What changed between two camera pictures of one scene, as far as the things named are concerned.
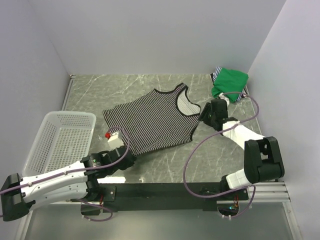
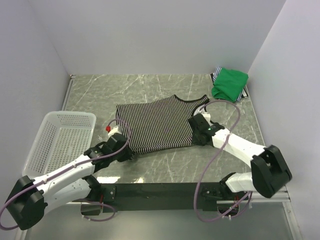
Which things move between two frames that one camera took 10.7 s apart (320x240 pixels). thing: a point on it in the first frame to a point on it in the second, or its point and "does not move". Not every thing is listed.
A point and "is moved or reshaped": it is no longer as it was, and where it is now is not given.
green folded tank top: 228,81 does not move
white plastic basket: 62,140 does not move
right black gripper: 206,110 to 196,142
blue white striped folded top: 213,76 does not move
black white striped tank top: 155,119 is moved or reshaped
